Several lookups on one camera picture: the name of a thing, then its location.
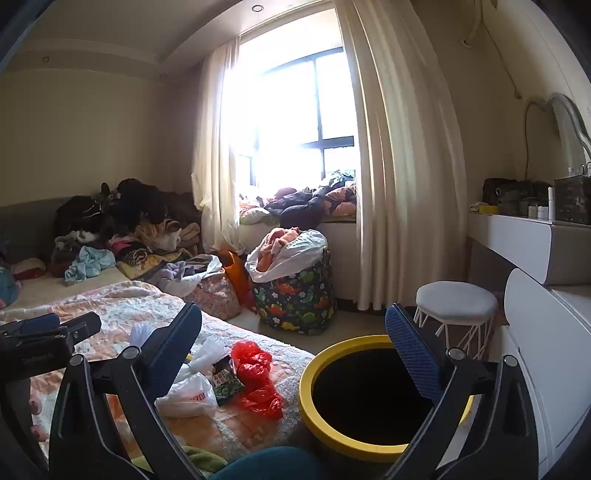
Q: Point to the narrow cream curtain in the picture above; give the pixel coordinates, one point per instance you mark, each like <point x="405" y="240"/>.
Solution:
<point x="212" y="161"/>

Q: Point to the white rounded cabinet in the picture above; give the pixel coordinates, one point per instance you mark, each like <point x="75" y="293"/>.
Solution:
<point x="554" y="323"/>

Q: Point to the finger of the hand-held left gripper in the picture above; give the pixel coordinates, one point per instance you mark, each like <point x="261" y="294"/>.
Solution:
<point x="81" y="325"/>
<point x="30" y="325"/>

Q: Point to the light blue cloth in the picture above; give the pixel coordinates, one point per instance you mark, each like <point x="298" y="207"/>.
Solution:
<point x="90" y="263"/>

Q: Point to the black-framed window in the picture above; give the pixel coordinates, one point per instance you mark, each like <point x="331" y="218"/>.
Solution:
<point x="295" y="115"/>

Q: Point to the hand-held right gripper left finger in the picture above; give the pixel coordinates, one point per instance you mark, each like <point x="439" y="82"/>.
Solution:
<point x="175" y="339"/>

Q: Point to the white vanity desk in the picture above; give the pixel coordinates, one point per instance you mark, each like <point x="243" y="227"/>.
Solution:
<point x="517" y="240"/>

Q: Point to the clear organizer box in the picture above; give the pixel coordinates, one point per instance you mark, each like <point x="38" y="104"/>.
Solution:
<point x="572" y="203"/>

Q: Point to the teal cloth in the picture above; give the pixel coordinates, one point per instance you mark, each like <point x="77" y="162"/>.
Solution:
<point x="268" y="464"/>

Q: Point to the grey headboard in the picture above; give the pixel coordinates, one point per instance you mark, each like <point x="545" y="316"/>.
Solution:
<point x="27" y="221"/>

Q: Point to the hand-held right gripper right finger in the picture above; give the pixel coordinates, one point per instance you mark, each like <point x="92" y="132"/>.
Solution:
<point x="411" y="355"/>

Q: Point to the dinosaur print laundry basket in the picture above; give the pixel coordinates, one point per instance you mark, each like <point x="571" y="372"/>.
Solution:
<point x="295" y="295"/>

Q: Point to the pile of dark clothes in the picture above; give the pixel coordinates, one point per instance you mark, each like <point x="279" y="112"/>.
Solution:
<point x="134" y="203"/>

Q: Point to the yellow-rimmed black trash bin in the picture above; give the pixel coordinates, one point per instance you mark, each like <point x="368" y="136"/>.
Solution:
<point x="314" y="415"/>

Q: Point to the green cloth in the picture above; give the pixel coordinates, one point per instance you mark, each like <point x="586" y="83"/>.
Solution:
<point x="203" y="459"/>

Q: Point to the wide cream curtain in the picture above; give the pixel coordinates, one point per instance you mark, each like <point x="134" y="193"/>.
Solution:
<point x="401" y="161"/>

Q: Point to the large white plastic bag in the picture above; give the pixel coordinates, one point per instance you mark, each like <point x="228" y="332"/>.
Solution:
<point x="295" y="256"/>

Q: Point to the floral quilt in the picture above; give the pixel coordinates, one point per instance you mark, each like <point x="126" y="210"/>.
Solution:
<point x="106" y="300"/>

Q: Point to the pile of bedding and jackets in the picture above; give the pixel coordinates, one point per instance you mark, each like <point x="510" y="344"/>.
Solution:
<point x="300" y="203"/>

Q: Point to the wavy-framed mirror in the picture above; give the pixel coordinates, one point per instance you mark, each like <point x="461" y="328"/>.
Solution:
<point x="570" y="129"/>

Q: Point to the white wall pipe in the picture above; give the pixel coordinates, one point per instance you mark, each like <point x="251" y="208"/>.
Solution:
<point x="473" y="27"/>

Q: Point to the white plastic bag red print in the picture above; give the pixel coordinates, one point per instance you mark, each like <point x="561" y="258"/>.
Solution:
<point x="189" y="397"/>

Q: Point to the dark bag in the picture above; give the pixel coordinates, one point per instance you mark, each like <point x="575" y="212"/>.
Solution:
<point x="503" y="191"/>

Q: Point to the yellow box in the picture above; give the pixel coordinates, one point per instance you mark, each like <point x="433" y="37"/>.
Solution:
<point x="487" y="209"/>

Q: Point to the clear plastic bag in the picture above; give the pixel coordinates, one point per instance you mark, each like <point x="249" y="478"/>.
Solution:
<point x="205" y="353"/>
<point x="141" y="332"/>

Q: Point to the orange bag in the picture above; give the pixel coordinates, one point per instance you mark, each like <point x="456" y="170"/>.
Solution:
<point x="233" y="277"/>

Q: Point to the white bottle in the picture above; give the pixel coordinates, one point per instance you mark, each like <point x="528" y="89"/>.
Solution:
<point x="551" y="203"/>

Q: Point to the pink floral fabric bag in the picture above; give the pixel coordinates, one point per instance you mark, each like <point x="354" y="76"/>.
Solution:
<point x="217" y="290"/>

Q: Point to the green snack packet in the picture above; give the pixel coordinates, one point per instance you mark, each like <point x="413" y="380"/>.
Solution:
<point x="226" y="390"/>

